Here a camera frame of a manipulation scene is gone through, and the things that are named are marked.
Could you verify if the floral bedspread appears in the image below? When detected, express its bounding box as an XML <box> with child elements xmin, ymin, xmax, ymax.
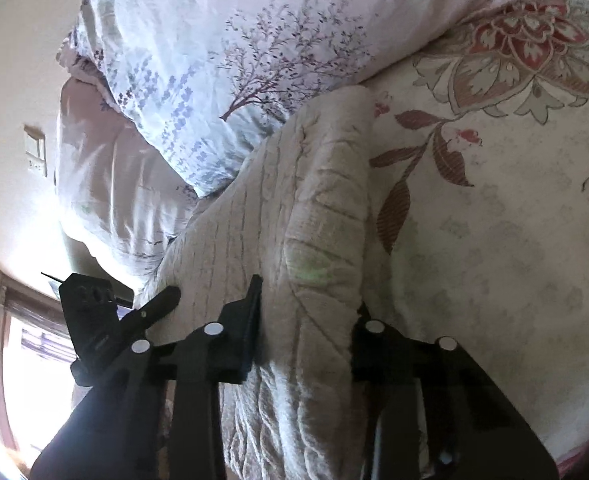
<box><xmin>359</xmin><ymin>0</ymin><xmax>589</xmax><ymax>466</ymax></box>

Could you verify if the window with curtain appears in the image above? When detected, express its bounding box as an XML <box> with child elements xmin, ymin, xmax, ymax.
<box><xmin>0</xmin><ymin>285</ymin><xmax>82</xmax><ymax>463</ymax></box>

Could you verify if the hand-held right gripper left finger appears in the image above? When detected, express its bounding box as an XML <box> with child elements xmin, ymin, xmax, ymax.
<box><xmin>28</xmin><ymin>274</ymin><xmax>265</xmax><ymax>480</ymax></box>

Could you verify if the tree print pillow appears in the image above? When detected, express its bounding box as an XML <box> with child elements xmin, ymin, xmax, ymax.
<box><xmin>57</xmin><ymin>0</ymin><xmax>540</xmax><ymax>198</ymax></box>

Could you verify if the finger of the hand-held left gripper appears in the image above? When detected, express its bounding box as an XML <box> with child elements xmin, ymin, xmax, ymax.
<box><xmin>118</xmin><ymin>285</ymin><xmax>183</xmax><ymax>343</ymax></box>

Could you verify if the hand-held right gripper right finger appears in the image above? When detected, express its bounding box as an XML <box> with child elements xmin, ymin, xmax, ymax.
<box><xmin>350</xmin><ymin>302</ymin><xmax>560</xmax><ymax>480</ymax></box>

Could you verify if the grey cable knit sweater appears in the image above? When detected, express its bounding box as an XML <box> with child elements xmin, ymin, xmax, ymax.
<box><xmin>144</xmin><ymin>85</ymin><xmax>375</xmax><ymax>480</ymax></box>

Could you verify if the wall switch plate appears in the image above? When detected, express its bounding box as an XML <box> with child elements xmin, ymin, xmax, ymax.
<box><xmin>23</xmin><ymin>124</ymin><xmax>48</xmax><ymax>177</ymax></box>

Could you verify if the pink floral pillow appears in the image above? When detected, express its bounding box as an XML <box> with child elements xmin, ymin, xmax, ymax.
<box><xmin>54</xmin><ymin>77</ymin><xmax>200</xmax><ymax>281</ymax></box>

